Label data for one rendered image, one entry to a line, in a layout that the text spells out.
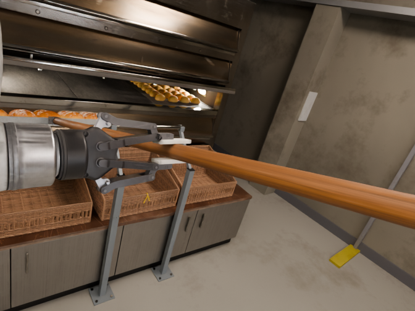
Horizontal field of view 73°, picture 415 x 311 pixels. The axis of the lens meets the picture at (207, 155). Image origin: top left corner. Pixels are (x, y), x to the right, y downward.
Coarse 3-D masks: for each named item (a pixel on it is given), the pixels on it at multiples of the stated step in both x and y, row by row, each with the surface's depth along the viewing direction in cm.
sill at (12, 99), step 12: (0, 96) 157; (12, 96) 161; (24, 96) 165; (36, 96) 170; (48, 96) 175; (108, 108) 197; (120, 108) 202; (132, 108) 207; (144, 108) 213; (156, 108) 219; (168, 108) 226; (180, 108) 233; (192, 108) 244
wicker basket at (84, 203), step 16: (0, 192) 172; (16, 192) 177; (32, 192) 181; (48, 192) 185; (64, 192) 190; (80, 192) 182; (0, 208) 161; (16, 208) 165; (32, 208) 168; (48, 208) 152; (64, 208) 157; (80, 208) 163; (0, 224) 141; (16, 224) 154; (32, 224) 157; (48, 224) 156; (64, 224) 162
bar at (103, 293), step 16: (112, 128) 164; (128, 128) 171; (160, 128) 184; (176, 128) 192; (192, 176) 190; (112, 208) 166; (176, 208) 202; (112, 224) 169; (176, 224) 204; (112, 240) 175; (160, 272) 224; (96, 288) 197; (96, 304) 187
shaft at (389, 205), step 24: (144, 144) 60; (168, 144) 54; (216, 168) 43; (240, 168) 39; (264, 168) 36; (288, 168) 34; (288, 192) 34; (312, 192) 31; (336, 192) 29; (360, 192) 27; (384, 192) 26; (384, 216) 26; (408, 216) 24
